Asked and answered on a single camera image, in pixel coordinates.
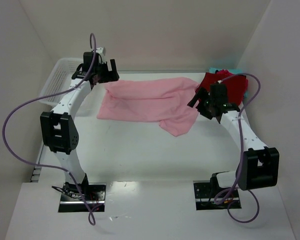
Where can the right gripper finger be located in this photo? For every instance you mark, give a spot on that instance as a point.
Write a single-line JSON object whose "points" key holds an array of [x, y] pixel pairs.
{"points": [[200, 95], [203, 110]]}

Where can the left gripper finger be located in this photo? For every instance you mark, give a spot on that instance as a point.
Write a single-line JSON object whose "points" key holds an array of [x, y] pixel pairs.
{"points": [[104, 67], [113, 66]]}

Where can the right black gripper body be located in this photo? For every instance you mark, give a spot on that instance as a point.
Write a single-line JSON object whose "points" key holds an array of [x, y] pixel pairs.
{"points": [[203, 105]]}

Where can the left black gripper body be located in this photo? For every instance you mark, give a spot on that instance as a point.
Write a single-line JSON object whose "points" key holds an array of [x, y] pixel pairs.
{"points": [[109, 74]]}

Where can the pink t shirt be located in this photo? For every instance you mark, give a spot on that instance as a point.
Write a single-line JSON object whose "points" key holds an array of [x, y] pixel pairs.
{"points": [[162, 101]]}

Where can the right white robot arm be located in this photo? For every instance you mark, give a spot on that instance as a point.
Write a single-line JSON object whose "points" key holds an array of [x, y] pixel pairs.
{"points": [[258, 164]]}

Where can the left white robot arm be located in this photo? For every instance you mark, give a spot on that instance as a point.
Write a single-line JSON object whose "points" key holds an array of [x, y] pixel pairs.
{"points": [[58, 128]]}

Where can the teal t shirt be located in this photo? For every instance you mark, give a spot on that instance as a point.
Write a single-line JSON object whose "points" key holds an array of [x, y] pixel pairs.
{"points": [[214, 70]]}

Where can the red t shirt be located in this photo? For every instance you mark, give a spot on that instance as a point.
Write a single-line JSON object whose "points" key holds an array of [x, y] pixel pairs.
{"points": [[236, 86]]}

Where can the white plastic basket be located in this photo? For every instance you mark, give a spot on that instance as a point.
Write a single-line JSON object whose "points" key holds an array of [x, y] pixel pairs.
{"points": [[60, 80]]}

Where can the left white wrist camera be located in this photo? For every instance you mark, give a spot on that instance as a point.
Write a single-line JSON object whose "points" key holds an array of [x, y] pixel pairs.
{"points": [[101, 52]]}

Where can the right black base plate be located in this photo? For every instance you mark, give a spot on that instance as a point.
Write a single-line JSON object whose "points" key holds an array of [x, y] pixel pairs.
{"points": [[205, 192]]}

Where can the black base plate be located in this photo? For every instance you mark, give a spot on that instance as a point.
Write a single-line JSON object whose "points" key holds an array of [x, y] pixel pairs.
{"points": [[71, 201], [205, 192]]}

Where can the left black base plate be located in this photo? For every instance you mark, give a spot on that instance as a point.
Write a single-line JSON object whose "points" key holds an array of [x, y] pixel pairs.
{"points": [[71, 201]]}

